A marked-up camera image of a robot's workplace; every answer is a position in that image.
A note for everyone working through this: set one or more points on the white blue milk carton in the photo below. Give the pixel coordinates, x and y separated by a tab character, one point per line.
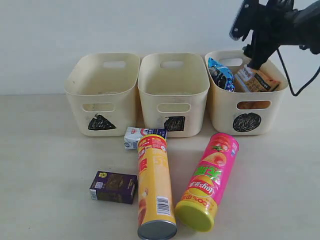
134	134

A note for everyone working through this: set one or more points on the blue snack bag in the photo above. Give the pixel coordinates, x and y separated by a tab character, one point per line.
221	75

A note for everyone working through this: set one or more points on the cream bin square mark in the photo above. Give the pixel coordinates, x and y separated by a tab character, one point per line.
173	89

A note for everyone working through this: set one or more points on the cream bin triangle mark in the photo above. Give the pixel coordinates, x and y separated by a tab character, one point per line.
102	93

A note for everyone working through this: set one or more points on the cream bin circle mark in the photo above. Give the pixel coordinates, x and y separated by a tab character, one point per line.
246	113

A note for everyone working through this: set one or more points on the purple small box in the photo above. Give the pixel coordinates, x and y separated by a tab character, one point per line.
113	187

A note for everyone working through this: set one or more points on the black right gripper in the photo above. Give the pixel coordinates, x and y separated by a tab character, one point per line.
272	25

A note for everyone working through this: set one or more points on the yellow chips can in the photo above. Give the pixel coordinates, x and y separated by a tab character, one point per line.
156	218

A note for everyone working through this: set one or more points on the orange snack bag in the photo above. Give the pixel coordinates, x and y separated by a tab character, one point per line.
248	80

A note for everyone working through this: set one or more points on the pink chips can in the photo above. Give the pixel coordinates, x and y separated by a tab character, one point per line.
199	203

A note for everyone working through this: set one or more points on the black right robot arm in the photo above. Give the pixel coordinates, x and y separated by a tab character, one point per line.
307	26

